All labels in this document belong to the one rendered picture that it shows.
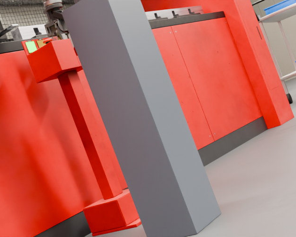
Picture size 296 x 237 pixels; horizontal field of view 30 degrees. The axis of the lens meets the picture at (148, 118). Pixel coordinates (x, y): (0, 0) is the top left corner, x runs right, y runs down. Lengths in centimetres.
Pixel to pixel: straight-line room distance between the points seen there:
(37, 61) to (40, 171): 44
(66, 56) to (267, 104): 197
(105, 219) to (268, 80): 200
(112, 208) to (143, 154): 55
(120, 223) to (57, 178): 35
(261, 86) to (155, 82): 221
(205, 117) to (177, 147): 160
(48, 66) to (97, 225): 66
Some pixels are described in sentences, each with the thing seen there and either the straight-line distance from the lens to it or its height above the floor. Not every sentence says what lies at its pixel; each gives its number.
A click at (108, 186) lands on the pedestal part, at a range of 224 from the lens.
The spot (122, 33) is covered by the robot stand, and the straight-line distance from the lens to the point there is 164.
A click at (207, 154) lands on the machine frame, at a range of 318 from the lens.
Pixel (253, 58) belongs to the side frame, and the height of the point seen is 49.
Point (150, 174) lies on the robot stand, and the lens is 166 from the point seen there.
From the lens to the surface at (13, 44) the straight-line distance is 239.
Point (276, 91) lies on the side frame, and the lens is 393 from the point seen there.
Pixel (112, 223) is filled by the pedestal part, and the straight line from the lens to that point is 219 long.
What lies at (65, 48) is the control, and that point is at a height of 74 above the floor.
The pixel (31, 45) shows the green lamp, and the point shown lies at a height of 82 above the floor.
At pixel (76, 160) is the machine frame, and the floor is 31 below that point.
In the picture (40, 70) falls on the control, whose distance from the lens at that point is 224.
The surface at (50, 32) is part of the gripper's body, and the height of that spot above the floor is 84.
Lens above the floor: 37
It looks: level
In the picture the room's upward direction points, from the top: 21 degrees counter-clockwise
